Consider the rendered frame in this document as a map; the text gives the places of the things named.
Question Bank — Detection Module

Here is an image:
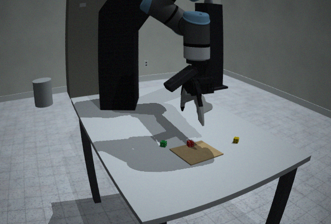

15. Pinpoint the dark red die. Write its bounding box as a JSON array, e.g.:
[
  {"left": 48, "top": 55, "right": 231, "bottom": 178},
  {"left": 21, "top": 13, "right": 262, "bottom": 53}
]
[{"left": 187, "top": 140, "right": 194, "bottom": 147}]

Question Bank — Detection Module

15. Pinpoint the tan mat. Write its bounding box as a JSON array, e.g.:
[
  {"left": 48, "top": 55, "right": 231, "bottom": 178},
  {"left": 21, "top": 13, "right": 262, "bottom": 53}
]
[{"left": 170, "top": 141, "right": 223, "bottom": 165}]

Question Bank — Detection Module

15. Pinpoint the green die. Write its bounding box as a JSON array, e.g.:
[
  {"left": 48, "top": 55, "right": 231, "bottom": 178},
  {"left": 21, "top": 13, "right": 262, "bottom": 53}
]
[{"left": 160, "top": 140, "right": 167, "bottom": 147}]

